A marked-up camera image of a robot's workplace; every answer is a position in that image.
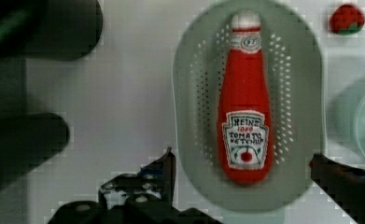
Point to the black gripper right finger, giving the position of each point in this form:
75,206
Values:
343,183

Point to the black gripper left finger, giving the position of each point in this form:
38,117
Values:
145,197

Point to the red plush ketchup bottle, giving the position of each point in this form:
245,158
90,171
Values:
245,137

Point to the green oval strainer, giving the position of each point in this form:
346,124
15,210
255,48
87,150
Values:
293,70

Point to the green metal mug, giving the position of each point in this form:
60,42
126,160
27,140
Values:
348,116

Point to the black round pot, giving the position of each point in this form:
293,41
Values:
28,141

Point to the red plush strawberry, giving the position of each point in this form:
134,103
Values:
347,19

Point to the black frying pan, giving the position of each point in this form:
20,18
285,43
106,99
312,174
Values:
62,30

